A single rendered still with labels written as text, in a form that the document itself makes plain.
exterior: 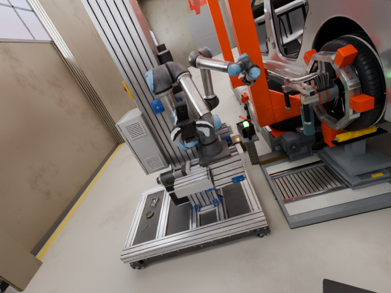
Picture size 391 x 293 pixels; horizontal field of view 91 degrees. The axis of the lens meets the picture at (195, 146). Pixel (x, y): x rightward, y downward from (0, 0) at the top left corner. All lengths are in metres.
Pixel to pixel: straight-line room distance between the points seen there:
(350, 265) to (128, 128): 1.69
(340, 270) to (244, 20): 1.90
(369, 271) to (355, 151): 0.87
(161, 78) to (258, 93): 1.13
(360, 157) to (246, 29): 1.41
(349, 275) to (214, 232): 0.86
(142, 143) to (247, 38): 1.24
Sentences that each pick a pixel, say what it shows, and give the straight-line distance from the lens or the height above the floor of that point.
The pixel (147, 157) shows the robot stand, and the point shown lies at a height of 0.91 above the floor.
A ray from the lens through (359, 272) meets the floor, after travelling 1.69.
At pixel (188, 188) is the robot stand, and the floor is 0.72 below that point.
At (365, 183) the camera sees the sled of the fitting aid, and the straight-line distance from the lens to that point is 1.99.
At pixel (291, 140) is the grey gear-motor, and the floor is 0.39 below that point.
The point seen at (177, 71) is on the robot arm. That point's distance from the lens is 1.13.
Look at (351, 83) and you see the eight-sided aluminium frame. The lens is 1.49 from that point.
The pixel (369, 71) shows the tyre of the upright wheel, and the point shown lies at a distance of 1.50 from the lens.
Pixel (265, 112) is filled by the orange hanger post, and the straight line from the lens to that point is 2.07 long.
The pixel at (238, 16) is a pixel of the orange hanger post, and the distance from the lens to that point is 1.91.
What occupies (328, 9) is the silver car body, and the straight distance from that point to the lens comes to 1.72.
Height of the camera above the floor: 1.48
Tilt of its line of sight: 26 degrees down
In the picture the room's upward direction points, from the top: 24 degrees counter-clockwise
